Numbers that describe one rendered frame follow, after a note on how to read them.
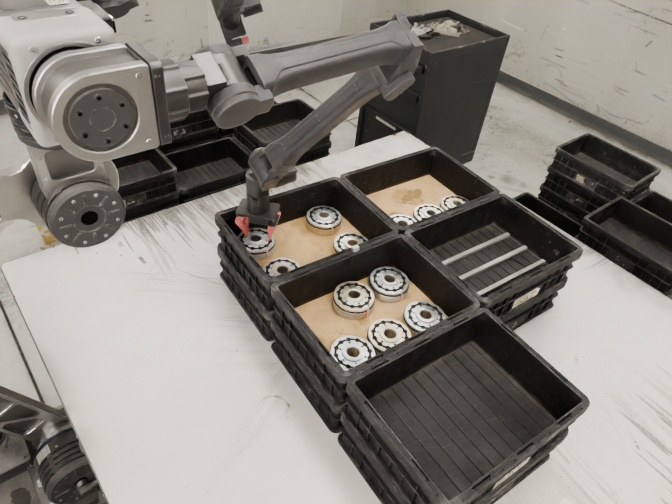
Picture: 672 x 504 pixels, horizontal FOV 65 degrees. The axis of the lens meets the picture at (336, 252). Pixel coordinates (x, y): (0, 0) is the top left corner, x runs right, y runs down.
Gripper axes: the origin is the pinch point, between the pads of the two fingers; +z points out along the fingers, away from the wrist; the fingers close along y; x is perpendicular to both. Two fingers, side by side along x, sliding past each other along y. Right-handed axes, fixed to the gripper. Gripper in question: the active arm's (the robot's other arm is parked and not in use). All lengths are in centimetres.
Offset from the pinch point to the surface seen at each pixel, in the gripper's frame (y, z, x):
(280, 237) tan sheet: -4.8, 4.7, -5.7
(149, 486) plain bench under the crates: 7, 16, 62
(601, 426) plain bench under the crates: -92, 18, 29
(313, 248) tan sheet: -14.6, 4.7, -3.4
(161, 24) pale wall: 138, 50, -260
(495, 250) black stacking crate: -66, 5, -16
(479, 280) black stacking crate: -61, 5, -2
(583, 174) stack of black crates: -125, 37, -120
